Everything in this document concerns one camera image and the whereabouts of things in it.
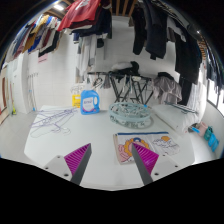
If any pale green round clip hanger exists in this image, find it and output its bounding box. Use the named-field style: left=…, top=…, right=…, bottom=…
left=108, top=101, right=155, bottom=129

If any white pillow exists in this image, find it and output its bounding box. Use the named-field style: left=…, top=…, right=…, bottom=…
left=151, top=103, right=200, bottom=134

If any black folding drying rack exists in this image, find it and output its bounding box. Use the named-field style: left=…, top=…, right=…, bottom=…
left=87, top=70, right=155, bottom=105

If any teal bucket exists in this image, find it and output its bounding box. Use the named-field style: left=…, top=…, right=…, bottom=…
left=203, top=125, right=214, bottom=141

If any blue bucket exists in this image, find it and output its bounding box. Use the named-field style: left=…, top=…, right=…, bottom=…
left=208, top=133, right=220, bottom=153

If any grey shirt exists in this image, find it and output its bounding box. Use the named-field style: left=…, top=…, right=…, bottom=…
left=152, top=75, right=183, bottom=105

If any yellow bottle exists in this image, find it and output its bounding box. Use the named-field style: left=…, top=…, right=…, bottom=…
left=72, top=94, right=83, bottom=109

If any blue detergent bottle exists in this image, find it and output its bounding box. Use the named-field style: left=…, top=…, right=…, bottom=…
left=80, top=89, right=101, bottom=116

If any pink bucket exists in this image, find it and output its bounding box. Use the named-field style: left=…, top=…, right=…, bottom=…
left=196, top=121, right=209, bottom=136

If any red sports jersey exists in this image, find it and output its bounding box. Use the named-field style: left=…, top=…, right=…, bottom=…
left=57, top=0, right=102, bottom=33

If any row of hanging clothes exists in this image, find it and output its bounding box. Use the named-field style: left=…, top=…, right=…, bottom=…
left=6, top=0, right=221, bottom=98

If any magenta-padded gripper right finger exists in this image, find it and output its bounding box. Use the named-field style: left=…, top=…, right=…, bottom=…
left=131, top=142, right=184, bottom=186

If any cartoon print towel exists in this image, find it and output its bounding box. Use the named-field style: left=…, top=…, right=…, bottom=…
left=112, top=131, right=182, bottom=165

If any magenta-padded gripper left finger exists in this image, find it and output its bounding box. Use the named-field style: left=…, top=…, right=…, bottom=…
left=42, top=143, right=92, bottom=186

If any dark hoop hanger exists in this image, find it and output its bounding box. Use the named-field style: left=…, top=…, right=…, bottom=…
left=163, top=100, right=198, bottom=114

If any bundle of wire clothes hangers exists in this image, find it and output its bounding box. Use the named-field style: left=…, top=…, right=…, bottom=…
left=29, top=107, right=78, bottom=138

